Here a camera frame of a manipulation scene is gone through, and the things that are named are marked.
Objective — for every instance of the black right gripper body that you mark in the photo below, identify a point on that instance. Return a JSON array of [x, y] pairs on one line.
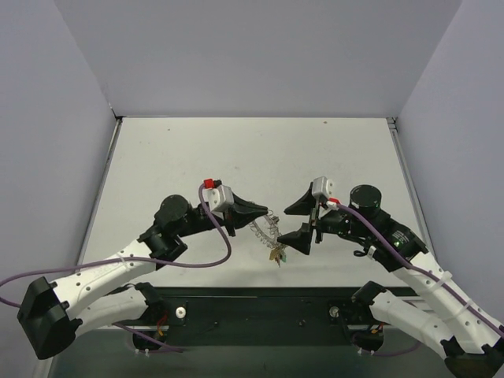
[[313, 220]]

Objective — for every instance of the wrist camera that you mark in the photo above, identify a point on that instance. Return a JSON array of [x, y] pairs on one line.
[[218, 197], [322, 191]]

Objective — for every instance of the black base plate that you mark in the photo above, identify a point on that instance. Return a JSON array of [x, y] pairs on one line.
[[261, 317]]

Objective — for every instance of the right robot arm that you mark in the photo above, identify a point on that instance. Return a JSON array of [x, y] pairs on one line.
[[469, 341]]

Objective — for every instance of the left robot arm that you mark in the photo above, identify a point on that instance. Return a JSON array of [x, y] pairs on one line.
[[54, 313]]

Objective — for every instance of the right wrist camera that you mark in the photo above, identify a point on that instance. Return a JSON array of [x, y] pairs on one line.
[[322, 191]]

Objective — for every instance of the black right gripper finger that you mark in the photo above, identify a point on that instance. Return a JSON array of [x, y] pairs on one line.
[[302, 206], [300, 240]]

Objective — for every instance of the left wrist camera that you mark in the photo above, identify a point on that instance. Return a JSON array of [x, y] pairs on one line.
[[218, 197]]

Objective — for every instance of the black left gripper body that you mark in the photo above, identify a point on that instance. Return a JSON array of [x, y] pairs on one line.
[[229, 218]]

